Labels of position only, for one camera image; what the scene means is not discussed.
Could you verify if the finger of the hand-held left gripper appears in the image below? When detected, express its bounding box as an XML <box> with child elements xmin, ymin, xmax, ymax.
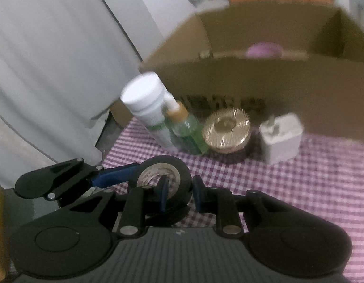
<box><xmin>48</xmin><ymin>158</ymin><xmax>140</xmax><ymax>201</ymax></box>

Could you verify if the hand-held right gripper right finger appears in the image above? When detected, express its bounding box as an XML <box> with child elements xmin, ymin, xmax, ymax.
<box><xmin>192</xmin><ymin>176</ymin><xmax>289</xmax><ymax>238</ymax></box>

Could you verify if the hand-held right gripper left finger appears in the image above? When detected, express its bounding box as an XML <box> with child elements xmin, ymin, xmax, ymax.
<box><xmin>68</xmin><ymin>175</ymin><xmax>170</xmax><ymax>238</ymax></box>

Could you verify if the black tape roll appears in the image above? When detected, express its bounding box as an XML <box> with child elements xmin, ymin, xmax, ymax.
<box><xmin>127</xmin><ymin>155</ymin><xmax>193</xmax><ymax>213</ymax></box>

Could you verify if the green dropper bottle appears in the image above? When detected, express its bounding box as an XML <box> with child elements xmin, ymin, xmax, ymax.
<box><xmin>164</xmin><ymin>93</ymin><xmax>210</xmax><ymax>155</ymax></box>

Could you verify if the gold lid cosmetic jar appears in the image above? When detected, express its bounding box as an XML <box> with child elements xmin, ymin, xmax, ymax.
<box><xmin>202</xmin><ymin>108</ymin><xmax>253</xmax><ymax>155</ymax></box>

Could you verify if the white supplement bottle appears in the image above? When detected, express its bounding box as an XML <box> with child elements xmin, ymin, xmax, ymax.
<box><xmin>120</xmin><ymin>72</ymin><xmax>178</xmax><ymax>151</ymax></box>

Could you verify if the white charger plug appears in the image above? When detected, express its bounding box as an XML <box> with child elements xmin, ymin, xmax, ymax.
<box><xmin>259</xmin><ymin>113</ymin><xmax>305</xmax><ymax>166</ymax></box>

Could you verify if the large cardboard box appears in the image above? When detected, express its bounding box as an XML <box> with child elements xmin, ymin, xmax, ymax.
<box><xmin>139</xmin><ymin>4</ymin><xmax>364</xmax><ymax>145</ymax></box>

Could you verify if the purple plastic lid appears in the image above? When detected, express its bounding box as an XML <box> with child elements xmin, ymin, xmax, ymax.
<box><xmin>246</xmin><ymin>43</ymin><xmax>284</xmax><ymax>59</ymax></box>

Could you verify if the small cardboard box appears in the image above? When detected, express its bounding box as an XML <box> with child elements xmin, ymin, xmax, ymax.
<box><xmin>110</xmin><ymin>100</ymin><xmax>136</xmax><ymax>128</ymax></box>

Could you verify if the purple checkered tablecloth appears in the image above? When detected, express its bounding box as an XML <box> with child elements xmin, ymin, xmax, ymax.
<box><xmin>101</xmin><ymin>118</ymin><xmax>364</xmax><ymax>283</ymax></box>

